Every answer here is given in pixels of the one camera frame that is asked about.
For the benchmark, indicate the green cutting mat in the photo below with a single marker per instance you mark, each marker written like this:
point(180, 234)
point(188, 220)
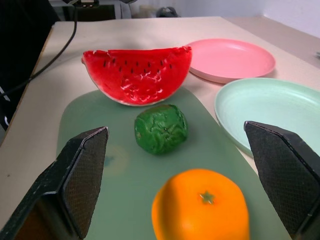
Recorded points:
point(140, 162)

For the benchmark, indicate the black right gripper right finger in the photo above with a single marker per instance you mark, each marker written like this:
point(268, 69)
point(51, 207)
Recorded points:
point(282, 175)

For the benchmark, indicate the mint green plate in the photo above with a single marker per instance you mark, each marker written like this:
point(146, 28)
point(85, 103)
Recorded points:
point(270, 107)

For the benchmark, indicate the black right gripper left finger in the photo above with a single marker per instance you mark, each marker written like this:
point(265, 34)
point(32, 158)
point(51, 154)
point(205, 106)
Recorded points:
point(75, 180)

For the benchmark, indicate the pink plate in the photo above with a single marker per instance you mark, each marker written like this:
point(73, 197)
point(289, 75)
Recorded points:
point(228, 60)

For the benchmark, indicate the green round vegetable toy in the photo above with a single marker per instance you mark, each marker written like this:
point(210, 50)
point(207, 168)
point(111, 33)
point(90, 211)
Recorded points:
point(161, 129)

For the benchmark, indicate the orange fruit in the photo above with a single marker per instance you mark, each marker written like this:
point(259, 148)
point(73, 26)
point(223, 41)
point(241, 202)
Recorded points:
point(200, 207)

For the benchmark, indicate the red watermelon slice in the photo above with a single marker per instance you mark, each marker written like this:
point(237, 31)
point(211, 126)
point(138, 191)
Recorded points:
point(140, 77)

